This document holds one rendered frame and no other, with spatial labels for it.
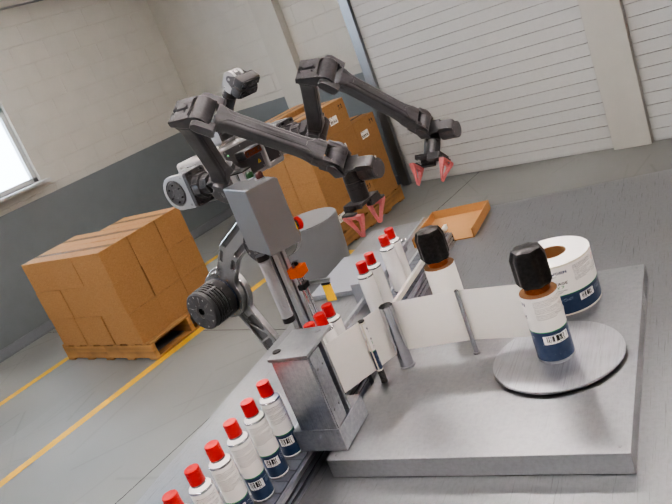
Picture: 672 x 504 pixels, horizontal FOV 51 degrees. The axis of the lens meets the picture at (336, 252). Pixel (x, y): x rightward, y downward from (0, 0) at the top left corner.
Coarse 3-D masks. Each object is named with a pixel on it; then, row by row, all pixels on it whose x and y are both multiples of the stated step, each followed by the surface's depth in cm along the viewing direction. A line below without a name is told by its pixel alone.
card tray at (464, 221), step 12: (468, 204) 304; (480, 204) 302; (432, 216) 311; (444, 216) 311; (456, 216) 306; (468, 216) 300; (480, 216) 287; (420, 228) 297; (456, 228) 292; (468, 228) 287; (456, 240) 280
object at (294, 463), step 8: (448, 232) 277; (416, 256) 266; (416, 264) 258; (424, 264) 255; (416, 280) 244; (304, 456) 169; (288, 464) 168; (296, 464) 167; (272, 480) 165; (280, 480) 163; (288, 480) 162; (280, 488) 161
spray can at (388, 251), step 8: (384, 240) 234; (384, 248) 235; (392, 248) 235; (384, 256) 235; (392, 256) 235; (392, 264) 236; (400, 264) 237; (392, 272) 237; (400, 272) 237; (392, 280) 239; (400, 280) 238; (400, 288) 238
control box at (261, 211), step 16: (224, 192) 195; (240, 192) 184; (256, 192) 182; (272, 192) 184; (240, 208) 190; (256, 208) 183; (272, 208) 185; (288, 208) 188; (240, 224) 196; (256, 224) 185; (272, 224) 185; (288, 224) 187; (256, 240) 191; (272, 240) 186; (288, 240) 188
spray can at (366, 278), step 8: (360, 264) 218; (360, 272) 219; (368, 272) 219; (360, 280) 219; (368, 280) 218; (368, 288) 219; (376, 288) 220; (368, 296) 220; (376, 296) 220; (368, 304) 222; (376, 304) 221
